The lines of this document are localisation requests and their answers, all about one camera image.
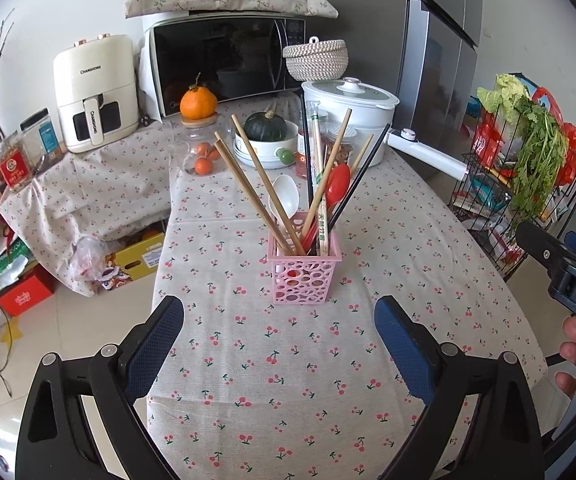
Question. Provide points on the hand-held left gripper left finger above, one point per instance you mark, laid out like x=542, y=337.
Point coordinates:
x=157, y=340

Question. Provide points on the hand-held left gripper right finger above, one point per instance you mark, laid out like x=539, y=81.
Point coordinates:
x=403, y=350

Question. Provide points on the pink utensil basket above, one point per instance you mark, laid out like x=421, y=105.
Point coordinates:
x=303, y=285

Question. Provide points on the red plastic spoon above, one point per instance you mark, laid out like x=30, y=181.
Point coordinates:
x=339, y=182

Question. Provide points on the wooden chopstick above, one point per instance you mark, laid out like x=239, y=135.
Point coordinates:
x=237, y=175
x=230, y=157
x=363, y=152
x=335, y=147
x=253, y=157

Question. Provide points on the black chopstick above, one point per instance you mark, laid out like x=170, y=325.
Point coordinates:
x=305, y=160
x=369, y=160

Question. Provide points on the white plastic spoon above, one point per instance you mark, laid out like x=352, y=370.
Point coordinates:
x=284, y=195

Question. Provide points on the plastic-wrapped chopsticks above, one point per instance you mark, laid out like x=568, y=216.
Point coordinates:
x=318, y=175

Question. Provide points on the person's right hand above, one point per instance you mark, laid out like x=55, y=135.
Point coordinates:
x=573, y=350

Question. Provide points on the blue packet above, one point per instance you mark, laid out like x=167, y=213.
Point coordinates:
x=488, y=190

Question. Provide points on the green leafy celery bunch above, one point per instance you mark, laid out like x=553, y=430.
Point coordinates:
x=538, y=160

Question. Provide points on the yellow cardboard box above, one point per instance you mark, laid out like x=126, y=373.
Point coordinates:
x=140, y=255

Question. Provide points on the red plastic bag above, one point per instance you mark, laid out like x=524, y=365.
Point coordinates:
x=573, y=145

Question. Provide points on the clear plastic bag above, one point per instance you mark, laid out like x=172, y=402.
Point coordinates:
x=90, y=257

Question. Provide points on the red snack packet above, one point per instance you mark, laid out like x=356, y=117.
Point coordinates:
x=483, y=142

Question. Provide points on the cherry-print tablecloth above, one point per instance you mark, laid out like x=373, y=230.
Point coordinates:
x=278, y=360

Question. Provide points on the red box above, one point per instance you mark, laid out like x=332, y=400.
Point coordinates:
x=25, y=297

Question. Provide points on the napa cabbage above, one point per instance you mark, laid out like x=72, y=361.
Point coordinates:
x=503, y=92

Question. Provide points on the green and white bag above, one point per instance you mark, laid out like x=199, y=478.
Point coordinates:
x=10, y=265

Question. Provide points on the cherry-print cloth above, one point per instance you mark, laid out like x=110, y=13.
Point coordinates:
x=92, y=185

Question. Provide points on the small tangerine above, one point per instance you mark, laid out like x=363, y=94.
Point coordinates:
x=203, y=166
x=214, y=154
x=202, y=149

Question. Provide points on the grey refrigerator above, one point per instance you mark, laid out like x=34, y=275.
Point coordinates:
x=433, y=85

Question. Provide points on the glass jar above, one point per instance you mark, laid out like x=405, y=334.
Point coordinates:
x=187, y=140

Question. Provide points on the white electric pot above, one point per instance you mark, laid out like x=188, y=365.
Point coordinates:
x=378, y=110

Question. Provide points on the short dried spice jar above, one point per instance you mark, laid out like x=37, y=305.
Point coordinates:
x=346, y=151

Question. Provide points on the tall red spice jar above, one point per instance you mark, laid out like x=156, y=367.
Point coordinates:
x=300, y=166

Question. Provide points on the white bowl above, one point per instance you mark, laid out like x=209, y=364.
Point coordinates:
x=263, y=152

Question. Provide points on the green lime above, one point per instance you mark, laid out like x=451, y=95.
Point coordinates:
x=285, y=156

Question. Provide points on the red-label jar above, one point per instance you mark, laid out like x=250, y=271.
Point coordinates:
x=12, y=167

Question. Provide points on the clear black-lidded container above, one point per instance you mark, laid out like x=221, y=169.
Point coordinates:
x=42, y=135

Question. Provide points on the green squash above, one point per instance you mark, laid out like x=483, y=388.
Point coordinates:
x=265, y=127

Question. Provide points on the large orange tangerine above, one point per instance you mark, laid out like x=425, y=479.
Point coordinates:
x=198, y=104

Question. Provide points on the cream air fryer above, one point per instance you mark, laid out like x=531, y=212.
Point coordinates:
x=92, y=70

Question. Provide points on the woven lidded basket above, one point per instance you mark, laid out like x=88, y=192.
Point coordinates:
x=315, y=62

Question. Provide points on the black microwave oven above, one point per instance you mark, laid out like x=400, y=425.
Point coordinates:
x=217, y=60

